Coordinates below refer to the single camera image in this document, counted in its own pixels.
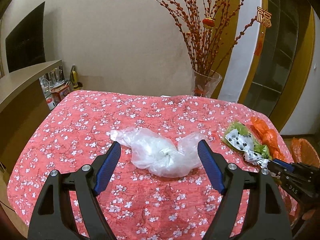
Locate orange plastic bag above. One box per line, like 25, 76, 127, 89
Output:
251, 117, 286, 161

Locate white translucent plastic bag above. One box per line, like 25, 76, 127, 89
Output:
110, 127, 207, 178

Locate green paw print bag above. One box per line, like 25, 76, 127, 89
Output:
222, 121, 272, 168

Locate orange woven trash basket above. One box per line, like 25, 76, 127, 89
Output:
290, 138, 319, 168

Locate pink floral tablecloth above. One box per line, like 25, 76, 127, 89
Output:
7, 90, 265, 239

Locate red tin box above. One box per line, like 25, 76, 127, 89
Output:
50, 85, 71, 105

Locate yellow black tool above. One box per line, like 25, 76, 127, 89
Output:
70, 65, 83, 90

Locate wooden tv cabinet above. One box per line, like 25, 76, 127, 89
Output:
1, 60, 62, 173

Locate glass sliding door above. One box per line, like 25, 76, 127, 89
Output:
243, 0, 311, 117

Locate glass vase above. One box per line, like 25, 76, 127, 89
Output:
191, 70, 222, 98

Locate black television screen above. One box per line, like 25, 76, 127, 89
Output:
5, 2, 46, 73

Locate gold red fu ornament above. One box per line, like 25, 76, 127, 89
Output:
254, 7, 272, 56

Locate small red lantern ornament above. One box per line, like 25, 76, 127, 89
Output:
202, 17, 215, 29

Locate red berry branches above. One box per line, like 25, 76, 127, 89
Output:
155, 0, 257, 76

